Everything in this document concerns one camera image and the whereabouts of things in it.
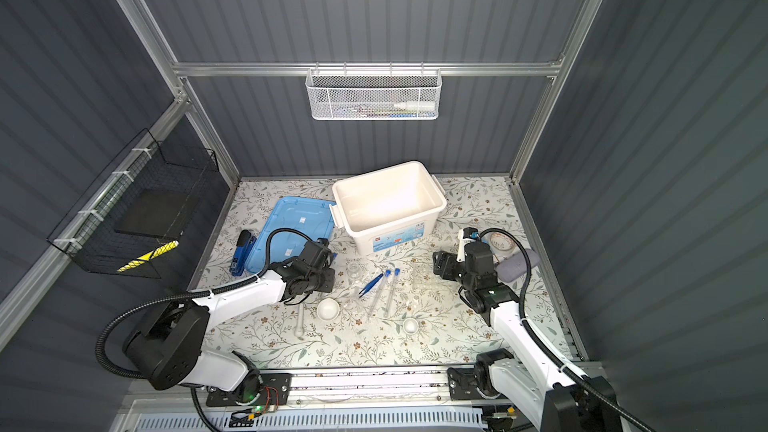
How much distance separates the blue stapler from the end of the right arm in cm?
64

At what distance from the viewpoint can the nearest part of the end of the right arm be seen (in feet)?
2.11

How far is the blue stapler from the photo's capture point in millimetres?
952

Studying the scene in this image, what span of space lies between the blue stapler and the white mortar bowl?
30 cm

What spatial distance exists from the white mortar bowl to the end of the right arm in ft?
1.10

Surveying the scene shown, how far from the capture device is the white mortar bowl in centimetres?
86
